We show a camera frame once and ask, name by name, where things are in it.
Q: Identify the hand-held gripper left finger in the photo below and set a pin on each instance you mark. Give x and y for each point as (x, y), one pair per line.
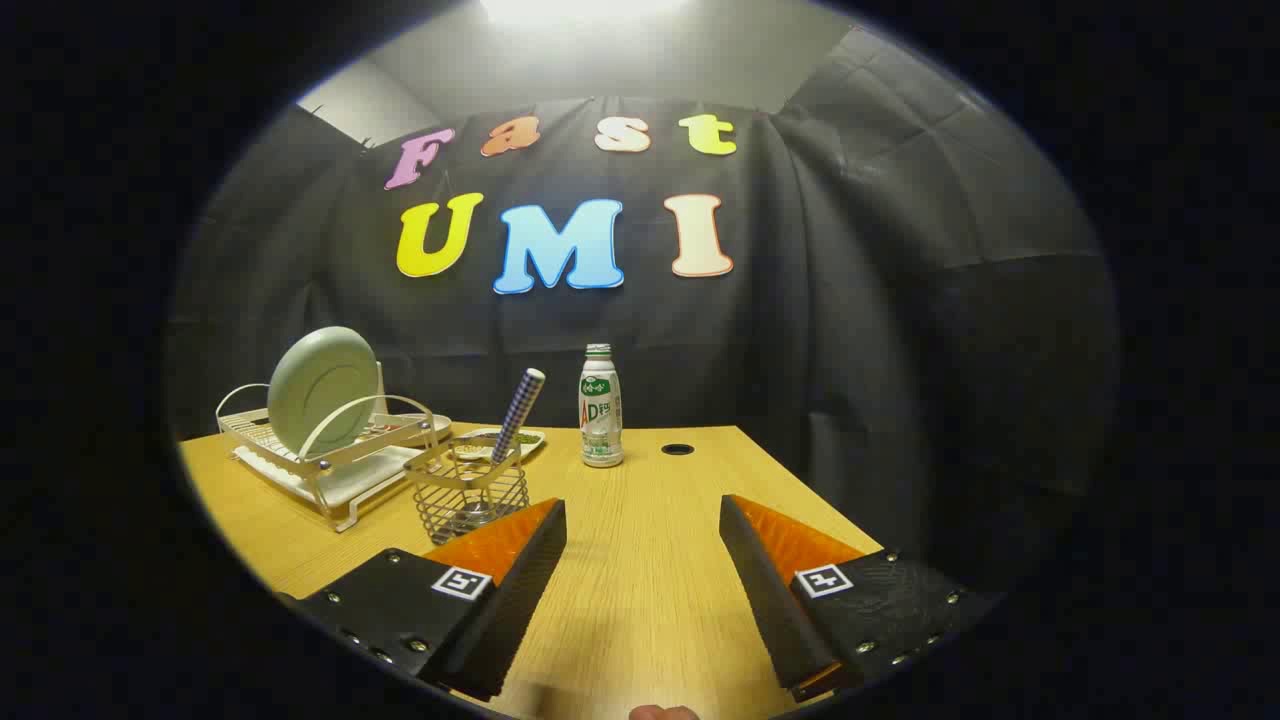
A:
(520, 590)

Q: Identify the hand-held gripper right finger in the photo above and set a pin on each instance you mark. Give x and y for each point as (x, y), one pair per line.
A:
(765, 590)

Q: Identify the pale green plate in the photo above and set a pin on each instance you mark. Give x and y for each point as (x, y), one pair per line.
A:
(315, 390)

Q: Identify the white divided bean tray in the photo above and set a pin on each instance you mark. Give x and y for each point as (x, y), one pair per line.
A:
(530, 438)

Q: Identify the white plastic drink bottle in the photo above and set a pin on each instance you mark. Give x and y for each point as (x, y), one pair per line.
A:
(600, 420)

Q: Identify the black backdrop cloth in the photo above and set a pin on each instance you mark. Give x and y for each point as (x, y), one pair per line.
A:
(850, 350)

